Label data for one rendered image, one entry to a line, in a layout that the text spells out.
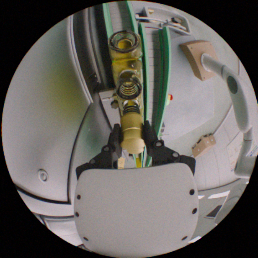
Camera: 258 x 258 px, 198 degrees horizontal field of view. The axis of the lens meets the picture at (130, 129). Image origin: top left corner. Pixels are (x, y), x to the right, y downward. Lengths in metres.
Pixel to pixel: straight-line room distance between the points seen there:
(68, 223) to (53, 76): 0.27
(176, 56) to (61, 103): 0.55
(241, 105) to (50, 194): 0.46
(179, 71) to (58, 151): 0.62
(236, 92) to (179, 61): 0.38
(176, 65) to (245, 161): 0.59
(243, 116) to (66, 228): 0.49
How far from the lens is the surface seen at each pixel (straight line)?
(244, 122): 0.33
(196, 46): 0.54
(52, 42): 0.22
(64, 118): 0.18
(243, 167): 0.40
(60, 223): 0.20
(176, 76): 0.57
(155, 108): 0.47
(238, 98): 0.33
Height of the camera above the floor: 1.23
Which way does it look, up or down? 38 degrees down
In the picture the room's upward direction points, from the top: 177 degrees clockwise
